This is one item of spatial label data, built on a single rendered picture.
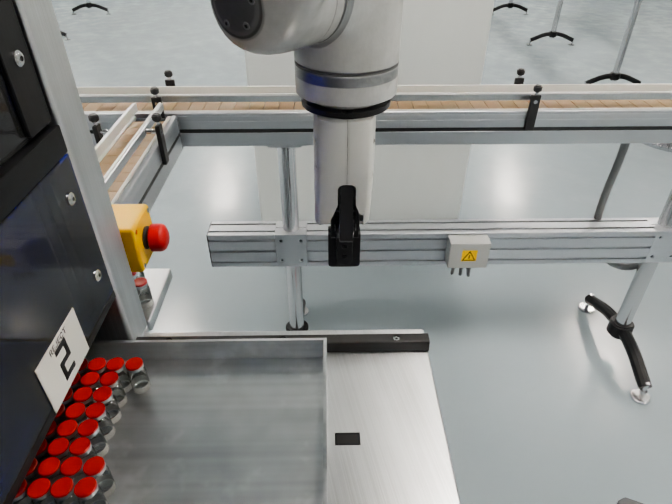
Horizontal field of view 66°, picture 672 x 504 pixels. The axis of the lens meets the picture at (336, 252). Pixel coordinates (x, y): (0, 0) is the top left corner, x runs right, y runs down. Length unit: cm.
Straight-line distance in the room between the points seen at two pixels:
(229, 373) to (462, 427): 117
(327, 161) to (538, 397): 158
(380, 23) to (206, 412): 48
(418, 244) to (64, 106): 117
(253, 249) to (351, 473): 106
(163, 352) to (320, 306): 142
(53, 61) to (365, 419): 51
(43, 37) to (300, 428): 49
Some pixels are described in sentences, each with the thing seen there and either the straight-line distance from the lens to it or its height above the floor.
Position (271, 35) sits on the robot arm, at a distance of 34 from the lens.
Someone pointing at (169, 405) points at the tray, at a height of 88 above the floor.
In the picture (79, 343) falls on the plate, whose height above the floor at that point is 101.
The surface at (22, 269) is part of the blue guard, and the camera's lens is 52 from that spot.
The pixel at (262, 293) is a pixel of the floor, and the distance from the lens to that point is 219.
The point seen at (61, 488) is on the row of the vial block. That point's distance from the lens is 61.
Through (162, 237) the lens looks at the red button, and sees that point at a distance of 75.
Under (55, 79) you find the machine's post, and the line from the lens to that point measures 59.
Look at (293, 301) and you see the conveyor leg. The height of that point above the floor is 27.
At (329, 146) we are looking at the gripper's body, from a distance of 42.
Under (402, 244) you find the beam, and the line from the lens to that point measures 157.
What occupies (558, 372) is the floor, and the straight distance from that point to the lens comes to 202.
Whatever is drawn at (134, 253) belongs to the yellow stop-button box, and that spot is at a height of 99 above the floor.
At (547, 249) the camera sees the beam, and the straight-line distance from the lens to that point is 171.
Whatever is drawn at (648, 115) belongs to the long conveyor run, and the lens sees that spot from 157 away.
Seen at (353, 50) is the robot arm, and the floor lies 131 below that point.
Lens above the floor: 141
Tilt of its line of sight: 36 degrees down
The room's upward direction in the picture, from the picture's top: straight up
